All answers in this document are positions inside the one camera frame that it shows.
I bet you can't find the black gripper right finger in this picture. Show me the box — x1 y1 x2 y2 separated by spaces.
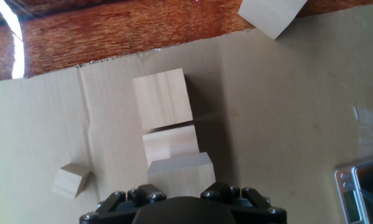
200 182 288 224

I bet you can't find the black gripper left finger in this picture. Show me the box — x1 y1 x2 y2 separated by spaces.
80 183 168 224

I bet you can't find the large wooden cube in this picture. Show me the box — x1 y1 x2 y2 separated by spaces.
132 68 194 131
142 125 200 167
145 152 217 199
237 0 308 40

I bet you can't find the medium wooden cube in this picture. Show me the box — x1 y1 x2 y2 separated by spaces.
51 163 91 199

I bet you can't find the brown cardboard sheet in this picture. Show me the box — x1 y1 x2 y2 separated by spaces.
0 1 373 224

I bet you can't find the reddish wood grain board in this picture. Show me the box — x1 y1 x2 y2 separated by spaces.
0 0 373 224

